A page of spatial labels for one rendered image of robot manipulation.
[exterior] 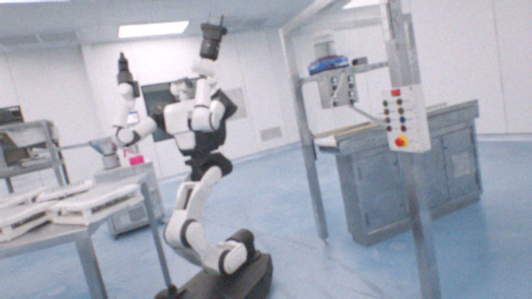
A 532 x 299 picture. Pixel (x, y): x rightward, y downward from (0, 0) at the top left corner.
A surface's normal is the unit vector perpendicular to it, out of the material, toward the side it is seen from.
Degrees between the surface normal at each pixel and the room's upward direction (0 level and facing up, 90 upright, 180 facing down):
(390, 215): 88
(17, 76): 90
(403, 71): 90
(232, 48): 90
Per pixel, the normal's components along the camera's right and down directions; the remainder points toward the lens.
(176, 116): -0.49, 0.21
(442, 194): 0.33, 0.04
